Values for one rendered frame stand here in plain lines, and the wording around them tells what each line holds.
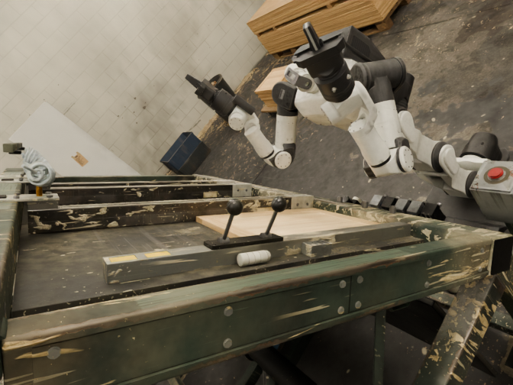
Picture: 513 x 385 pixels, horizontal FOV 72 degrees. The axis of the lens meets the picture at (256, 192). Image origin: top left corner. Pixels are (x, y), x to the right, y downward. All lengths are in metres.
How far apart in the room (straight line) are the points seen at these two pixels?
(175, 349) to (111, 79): 5.87
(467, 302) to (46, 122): 4.43
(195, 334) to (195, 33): 6.38
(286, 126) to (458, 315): 0.91
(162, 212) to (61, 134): 3.61
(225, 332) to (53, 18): 6.00
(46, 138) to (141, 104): 2.03
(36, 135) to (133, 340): 4.35
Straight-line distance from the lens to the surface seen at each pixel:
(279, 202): 0.83
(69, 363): 0.53
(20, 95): 6.21
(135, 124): 6.31
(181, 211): 1.29
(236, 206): 0.76
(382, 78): 1.19
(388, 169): 1.11
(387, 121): 1.16
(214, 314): 0.57
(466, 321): 1.22
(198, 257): 0.80
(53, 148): 4.80
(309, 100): 1.35
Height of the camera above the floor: 1.88
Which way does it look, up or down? 29 degrees down
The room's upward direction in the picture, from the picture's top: 47 degrees counter-clockwise
